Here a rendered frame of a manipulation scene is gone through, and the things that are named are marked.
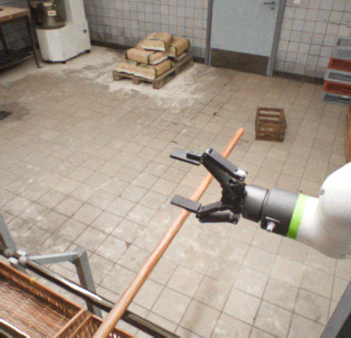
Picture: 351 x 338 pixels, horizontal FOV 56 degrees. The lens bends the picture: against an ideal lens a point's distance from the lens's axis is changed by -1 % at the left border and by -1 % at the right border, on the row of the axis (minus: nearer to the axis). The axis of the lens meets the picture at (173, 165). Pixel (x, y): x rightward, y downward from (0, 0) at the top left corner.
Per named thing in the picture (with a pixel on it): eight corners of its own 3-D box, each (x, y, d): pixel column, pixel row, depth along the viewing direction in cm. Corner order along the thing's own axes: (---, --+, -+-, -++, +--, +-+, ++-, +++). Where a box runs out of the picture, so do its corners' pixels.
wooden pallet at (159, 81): (158, 90, 478) (157, 80, 469) (113, 80, 507) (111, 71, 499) (193, 64, 563) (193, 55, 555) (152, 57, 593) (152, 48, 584)
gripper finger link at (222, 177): (231, 201, 70) (237, 199, 69) (197, 162, 69) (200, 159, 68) (237, 190, 73) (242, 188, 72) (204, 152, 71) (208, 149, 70)
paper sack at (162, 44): (165, 54, 475) (165, 41, 465) (140, 52, 481) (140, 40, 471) (174, 42, 525) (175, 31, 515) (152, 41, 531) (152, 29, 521)
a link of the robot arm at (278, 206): (293, 214, 73) (302, 182, 68) (281, 252, 65) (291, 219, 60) (266, 206, 76) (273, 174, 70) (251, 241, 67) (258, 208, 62)
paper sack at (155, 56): (168, 61, 494) (168, 49, 484) (153, 67, 469) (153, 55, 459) (136, 54, 523) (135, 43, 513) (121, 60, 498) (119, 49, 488)
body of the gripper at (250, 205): (262, 202, 64) (218, 188, 67) (256, 232, 69) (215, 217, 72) (273, 180, 69) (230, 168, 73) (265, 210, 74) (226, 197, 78)
